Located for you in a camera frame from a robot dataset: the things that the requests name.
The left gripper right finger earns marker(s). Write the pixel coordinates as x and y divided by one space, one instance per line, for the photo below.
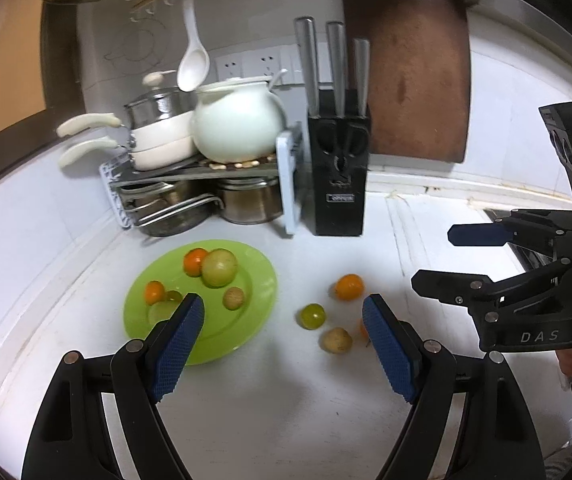
496 439

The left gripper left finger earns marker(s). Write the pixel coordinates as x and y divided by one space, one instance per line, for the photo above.
70 437

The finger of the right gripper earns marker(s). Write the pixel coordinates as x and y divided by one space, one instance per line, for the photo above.
480 234
474 292

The small orange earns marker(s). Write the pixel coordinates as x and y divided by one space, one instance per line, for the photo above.
154 292
349 287

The small brown fruit back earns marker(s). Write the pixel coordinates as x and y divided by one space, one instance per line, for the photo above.
337 341

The small brown fruit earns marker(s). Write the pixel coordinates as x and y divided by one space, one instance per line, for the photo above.
337 341
234 298

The large green apple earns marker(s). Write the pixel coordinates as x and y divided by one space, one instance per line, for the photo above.
161 311

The small green tomato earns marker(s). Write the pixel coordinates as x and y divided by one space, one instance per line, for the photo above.
312 316

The large orange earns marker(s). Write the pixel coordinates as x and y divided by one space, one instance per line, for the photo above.
192 261

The small brown fruit front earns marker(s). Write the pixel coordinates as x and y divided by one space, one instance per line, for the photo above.
234 298

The large yellow-green apple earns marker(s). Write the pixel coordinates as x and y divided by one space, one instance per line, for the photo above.
219 268

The black knife block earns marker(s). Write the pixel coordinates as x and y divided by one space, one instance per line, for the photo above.
340 149

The brown wooden cutting board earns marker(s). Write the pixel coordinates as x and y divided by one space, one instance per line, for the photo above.
420 75

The green plate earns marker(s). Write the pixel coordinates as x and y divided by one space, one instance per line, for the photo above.
224 331

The steel pot under rack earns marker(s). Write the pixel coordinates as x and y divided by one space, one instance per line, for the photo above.
248 201

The steel pan under rack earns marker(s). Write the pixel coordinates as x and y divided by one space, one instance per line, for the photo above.
164 209

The white ceramic pot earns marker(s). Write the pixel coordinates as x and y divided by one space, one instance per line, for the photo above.
238 119

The grey pot rack shelf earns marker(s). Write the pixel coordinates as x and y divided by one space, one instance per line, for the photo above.
286 165

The lower cream saucepan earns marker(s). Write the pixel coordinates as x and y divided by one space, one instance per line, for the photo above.
150 159

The cream saucepan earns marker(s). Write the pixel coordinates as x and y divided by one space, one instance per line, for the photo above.
145 137
150 159

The upper cream saucepan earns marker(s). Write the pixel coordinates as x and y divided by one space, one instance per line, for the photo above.
145 137

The white ladle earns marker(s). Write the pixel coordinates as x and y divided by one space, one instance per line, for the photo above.
195 64

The steel pot with lid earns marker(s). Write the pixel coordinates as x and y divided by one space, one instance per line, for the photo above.
159 101

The dark brown cabinet doors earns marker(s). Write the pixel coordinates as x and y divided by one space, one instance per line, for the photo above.
39 77

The steel knife handle right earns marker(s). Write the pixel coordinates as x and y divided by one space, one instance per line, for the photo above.
362 58

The steel knife handle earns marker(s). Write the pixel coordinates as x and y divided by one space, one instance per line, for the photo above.
336 40
362 58
308 52

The steel knife handle middle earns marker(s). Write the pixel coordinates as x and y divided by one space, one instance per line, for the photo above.
336 40

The steel knife handle left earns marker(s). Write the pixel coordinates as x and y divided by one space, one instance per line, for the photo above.
308 52

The white wall power sockets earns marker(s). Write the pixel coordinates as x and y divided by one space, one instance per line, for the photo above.
265 61

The wire trivet on wall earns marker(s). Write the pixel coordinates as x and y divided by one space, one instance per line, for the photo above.
135 42

